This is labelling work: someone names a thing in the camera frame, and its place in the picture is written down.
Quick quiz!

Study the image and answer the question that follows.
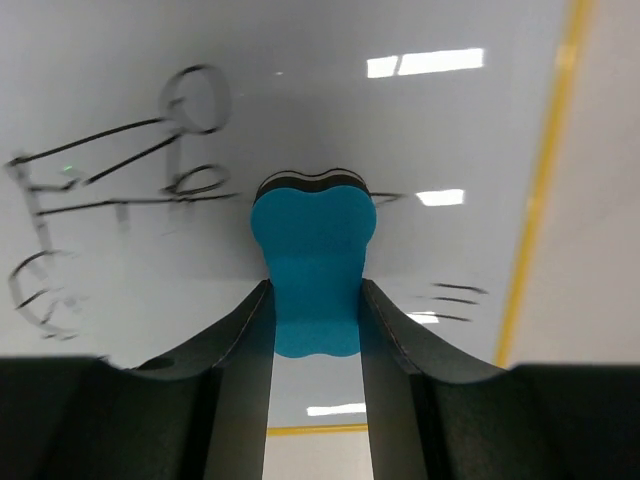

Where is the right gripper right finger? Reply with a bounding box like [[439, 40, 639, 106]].
[[359, 280, 639, 479]]

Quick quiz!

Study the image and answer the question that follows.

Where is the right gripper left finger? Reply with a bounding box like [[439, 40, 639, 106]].
[[1, 281, 276, 479]]

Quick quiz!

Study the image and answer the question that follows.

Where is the blue whiteboard eraser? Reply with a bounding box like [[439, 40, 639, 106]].
[[250, 168, 377, 359]]

